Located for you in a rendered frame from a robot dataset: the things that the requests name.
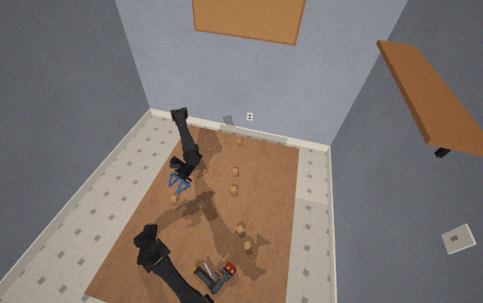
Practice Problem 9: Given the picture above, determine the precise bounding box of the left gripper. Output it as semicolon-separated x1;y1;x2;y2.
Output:
168;168;194;194

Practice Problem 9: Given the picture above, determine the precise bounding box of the grey pistol-grip hose nozzle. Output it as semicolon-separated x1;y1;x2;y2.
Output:
192;262;236;295

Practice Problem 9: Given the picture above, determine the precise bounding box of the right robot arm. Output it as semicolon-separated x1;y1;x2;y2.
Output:
133;224;214;303

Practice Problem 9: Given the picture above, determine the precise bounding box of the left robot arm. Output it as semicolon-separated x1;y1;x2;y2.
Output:
169;107;202;176

